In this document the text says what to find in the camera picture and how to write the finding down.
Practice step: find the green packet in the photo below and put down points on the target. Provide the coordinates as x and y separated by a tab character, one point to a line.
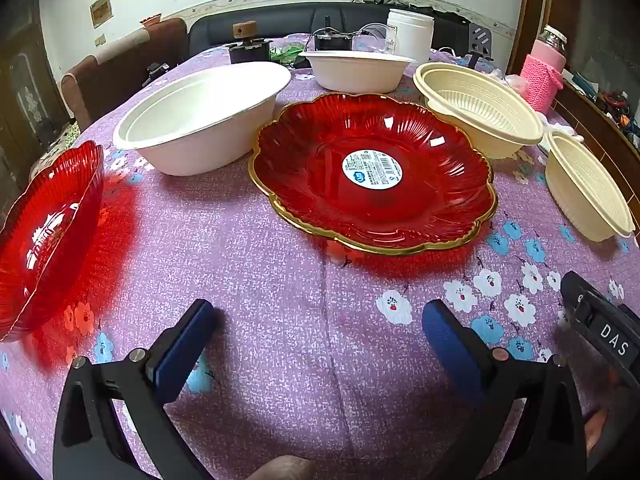
286	54

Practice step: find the purple floral tablecloth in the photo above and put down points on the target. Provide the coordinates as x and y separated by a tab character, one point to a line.
280	320

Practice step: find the black slotted spatula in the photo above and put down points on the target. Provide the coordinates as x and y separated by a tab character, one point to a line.
480	42

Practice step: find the black box-shaped device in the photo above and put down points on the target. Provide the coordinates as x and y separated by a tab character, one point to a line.
249	51

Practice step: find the black object on chair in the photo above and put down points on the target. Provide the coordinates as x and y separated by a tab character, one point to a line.
156	72

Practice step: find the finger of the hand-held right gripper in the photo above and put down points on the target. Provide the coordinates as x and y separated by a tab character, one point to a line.
602	325

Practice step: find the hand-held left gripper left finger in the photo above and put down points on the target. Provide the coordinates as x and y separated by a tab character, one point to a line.
186	345

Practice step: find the floral cushion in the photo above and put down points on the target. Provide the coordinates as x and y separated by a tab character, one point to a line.
62	140

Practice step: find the wooden block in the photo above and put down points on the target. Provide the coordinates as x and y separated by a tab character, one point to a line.
244	30

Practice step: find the black leather sofa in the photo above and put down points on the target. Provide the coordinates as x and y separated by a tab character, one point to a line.
280	20

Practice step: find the white plastic jar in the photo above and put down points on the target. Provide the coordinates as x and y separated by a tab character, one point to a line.
410	35

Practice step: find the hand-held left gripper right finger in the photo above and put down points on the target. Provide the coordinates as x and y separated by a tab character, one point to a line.
450	345

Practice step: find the cream plastic bowl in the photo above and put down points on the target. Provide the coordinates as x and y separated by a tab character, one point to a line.
585	195
480	110

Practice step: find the white paper bowl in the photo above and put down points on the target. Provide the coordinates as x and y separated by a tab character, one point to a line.
200	125
357	71

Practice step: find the clear plastic container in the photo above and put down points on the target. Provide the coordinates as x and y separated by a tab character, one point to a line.
376	40

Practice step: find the red plate with gold rim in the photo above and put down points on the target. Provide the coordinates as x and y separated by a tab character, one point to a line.
400	210

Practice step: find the brown chair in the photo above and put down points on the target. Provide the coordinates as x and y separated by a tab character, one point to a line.
125	60

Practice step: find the person's right hand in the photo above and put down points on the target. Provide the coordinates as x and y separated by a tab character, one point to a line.
596	430

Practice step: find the wooden wall plaque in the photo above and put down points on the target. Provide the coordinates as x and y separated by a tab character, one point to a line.
100	10

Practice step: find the bottle with pink knitted sleeve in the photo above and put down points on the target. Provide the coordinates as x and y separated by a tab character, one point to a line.
542	75

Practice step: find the red ribbed plastic plate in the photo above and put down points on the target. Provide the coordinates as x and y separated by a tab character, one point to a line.
45	240

